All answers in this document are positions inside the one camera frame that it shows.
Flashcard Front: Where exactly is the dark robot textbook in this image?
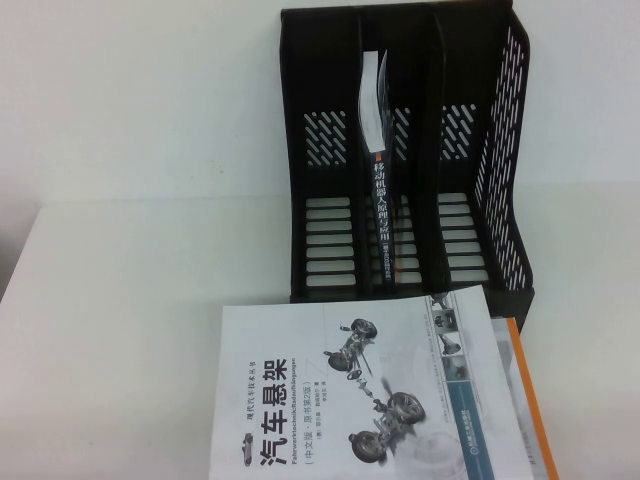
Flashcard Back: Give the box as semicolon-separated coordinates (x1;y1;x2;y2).
356;49;402;295

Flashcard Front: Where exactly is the white car suspension book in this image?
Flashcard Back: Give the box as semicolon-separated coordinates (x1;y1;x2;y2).
209;284;507;480

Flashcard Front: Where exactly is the black plastic book stand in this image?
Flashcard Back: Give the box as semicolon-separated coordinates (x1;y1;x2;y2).
278;0;538;322

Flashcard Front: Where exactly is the orange edged book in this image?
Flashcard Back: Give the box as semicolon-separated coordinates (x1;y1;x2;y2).
489;315;562;480

